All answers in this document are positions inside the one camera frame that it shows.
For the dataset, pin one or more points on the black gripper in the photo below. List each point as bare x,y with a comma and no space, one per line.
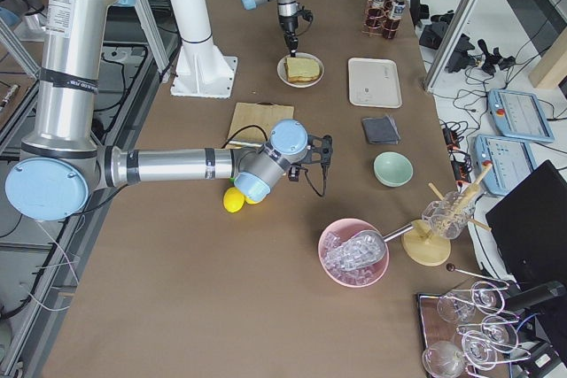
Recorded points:
293,173
288,25

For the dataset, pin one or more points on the plain bread slice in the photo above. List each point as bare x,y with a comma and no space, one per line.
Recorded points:
301,66

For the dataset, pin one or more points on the white round plate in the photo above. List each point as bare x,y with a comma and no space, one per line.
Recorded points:
282,72

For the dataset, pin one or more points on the cream rabbit tray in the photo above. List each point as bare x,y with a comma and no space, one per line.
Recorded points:
373,83

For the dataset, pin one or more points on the bread slice under egg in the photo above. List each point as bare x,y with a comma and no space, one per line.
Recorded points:
303,80

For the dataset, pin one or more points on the yellow lemon far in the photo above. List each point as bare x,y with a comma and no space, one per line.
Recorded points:
252,200

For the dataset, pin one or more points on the yellow lemon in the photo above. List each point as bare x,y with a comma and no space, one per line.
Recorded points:
233,200
252,200

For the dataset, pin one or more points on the yellow lemon near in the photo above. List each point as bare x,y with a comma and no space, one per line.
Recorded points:
233,200

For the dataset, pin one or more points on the bamboo cutting board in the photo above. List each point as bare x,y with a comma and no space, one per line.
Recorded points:
250,120

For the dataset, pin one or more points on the pink ice bowl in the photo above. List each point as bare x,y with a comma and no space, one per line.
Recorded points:
336,233

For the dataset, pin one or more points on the tea bottle back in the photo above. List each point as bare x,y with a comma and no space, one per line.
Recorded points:
376,8

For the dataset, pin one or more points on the tea bottle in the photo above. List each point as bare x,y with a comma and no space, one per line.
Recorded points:
393,19
376,8

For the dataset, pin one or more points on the grey folded cloth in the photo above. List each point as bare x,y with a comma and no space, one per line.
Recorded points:
382,130

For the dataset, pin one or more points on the tea bottle front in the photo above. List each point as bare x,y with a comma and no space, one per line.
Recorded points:
393,19

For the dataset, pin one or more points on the green bowl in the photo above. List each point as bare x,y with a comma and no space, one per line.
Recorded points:
392,169

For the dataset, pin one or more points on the metal ice scoop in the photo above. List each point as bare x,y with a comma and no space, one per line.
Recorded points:
366,248

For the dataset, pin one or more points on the wooden cup tree stand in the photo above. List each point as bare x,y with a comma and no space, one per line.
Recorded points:
428,249

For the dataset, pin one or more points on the glass mug on stand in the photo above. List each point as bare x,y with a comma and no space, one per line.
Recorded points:
448,217

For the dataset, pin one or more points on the blue teach pendant near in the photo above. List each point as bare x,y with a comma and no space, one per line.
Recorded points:
511,158

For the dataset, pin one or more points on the blue teach pendant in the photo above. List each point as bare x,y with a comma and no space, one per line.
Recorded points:
511,158
519,115

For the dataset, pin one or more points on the blue teach pendant far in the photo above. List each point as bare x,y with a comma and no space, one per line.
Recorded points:
519,115

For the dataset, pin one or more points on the wine glass rack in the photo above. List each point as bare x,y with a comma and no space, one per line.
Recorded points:
468,332

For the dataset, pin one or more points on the black monitor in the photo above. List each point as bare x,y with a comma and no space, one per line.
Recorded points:
529,227

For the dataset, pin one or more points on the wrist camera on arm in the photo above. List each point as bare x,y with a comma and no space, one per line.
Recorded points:
319,151
306,14

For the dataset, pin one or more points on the copper wire bottle rack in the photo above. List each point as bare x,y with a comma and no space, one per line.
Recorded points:
374,26

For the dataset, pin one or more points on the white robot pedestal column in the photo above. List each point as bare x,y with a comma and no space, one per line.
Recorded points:
201,69

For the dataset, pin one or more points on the aluminium frame post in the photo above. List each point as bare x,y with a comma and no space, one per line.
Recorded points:
449,42

